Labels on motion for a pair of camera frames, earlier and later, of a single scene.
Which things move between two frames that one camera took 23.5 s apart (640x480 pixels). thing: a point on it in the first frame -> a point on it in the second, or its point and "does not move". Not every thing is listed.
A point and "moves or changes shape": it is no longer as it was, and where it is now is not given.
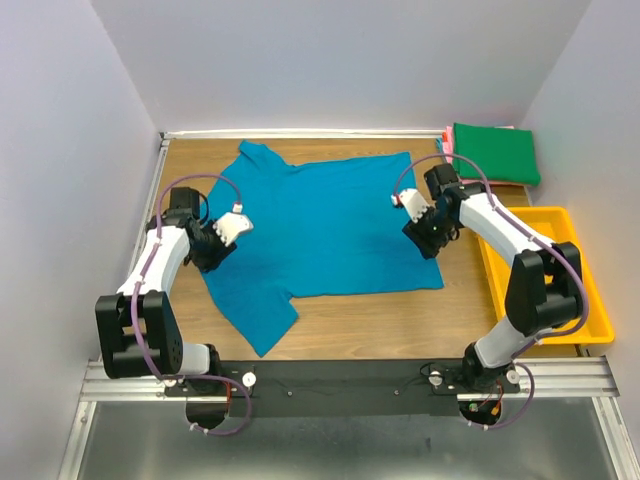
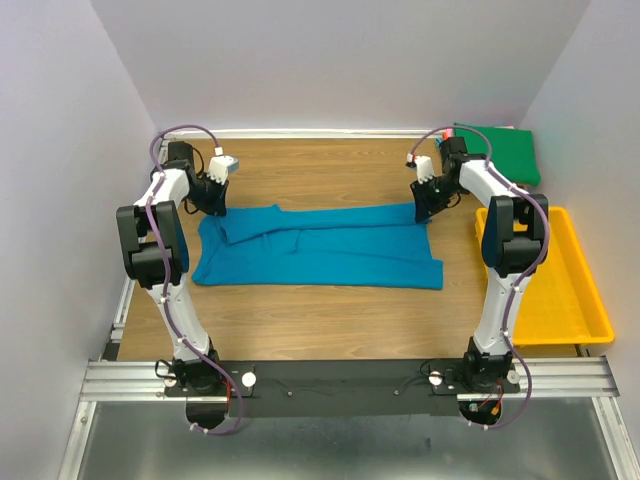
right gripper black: [415, 233] -> [424, 207]
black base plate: [339, 389] does not move
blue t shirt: [320, 229] moves or changes shape
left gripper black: [211, 262] -> [216, 206]
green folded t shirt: [503, 154] does not move
